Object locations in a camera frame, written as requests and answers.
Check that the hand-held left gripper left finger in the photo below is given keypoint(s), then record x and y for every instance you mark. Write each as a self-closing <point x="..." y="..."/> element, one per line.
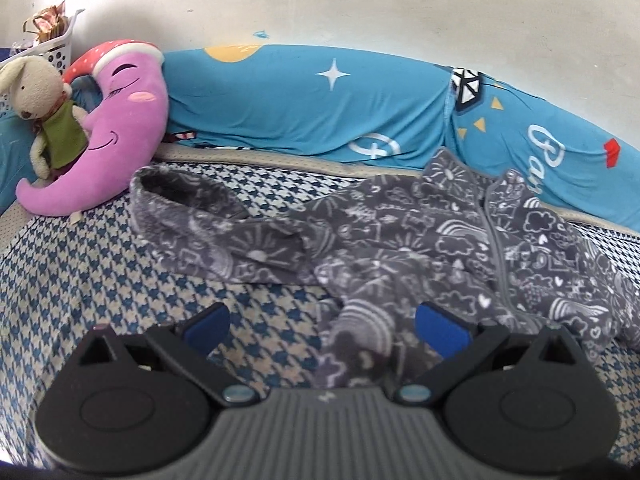
<point x="210" y="327"/>

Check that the gold ribbon bow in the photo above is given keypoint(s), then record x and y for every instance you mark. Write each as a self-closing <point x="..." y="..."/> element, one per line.
<point x="47" y="22"/>

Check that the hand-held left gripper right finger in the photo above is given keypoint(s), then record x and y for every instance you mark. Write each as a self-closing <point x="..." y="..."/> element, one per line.
<point x="440" y="330"/>

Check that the blue houndstooth bed mat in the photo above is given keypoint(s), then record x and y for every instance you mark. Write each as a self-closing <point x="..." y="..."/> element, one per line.
<point x="125" y="280"/>

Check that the white plastic basket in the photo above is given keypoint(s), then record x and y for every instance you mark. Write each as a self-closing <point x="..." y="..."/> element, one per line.
<point x="57" y="52"/>

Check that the blue printed bolster cover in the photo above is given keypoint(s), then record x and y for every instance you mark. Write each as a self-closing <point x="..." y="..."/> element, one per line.
<point x="280" y="110"/>

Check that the purple moon plush pillow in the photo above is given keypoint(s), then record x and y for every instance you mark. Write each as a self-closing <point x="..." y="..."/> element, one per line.
<point x="130" y="130"/>

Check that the beige bunny plush toy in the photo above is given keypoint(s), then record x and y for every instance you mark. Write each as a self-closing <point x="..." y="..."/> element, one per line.
<point x="35" y="90"/>

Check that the grey printed fleece jacket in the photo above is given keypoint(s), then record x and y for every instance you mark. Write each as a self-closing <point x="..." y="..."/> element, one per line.
<point x="400" y="240"/>

